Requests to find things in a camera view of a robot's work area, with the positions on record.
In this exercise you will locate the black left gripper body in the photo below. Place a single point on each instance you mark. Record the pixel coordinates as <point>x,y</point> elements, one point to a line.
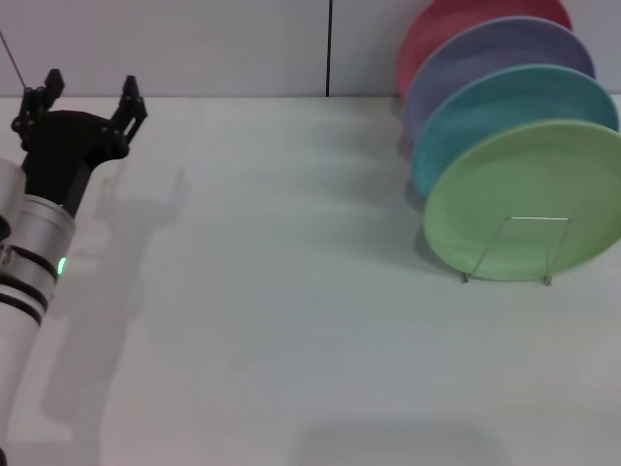
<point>58,145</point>

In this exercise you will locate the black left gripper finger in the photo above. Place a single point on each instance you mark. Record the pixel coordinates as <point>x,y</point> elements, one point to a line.
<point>34,109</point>
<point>128,114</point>

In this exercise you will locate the green plate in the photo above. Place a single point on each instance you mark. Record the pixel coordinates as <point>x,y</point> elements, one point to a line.
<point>509,194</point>

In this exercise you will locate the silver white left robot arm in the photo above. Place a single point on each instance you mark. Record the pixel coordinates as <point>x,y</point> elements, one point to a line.
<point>29,272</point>

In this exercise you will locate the red plate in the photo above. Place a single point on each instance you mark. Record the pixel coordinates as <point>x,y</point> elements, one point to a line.
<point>436,29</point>

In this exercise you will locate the blue plate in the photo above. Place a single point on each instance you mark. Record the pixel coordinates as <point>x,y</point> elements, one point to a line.
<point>485,111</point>

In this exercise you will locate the purple plate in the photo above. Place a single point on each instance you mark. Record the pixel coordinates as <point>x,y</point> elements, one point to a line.
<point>485,53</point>

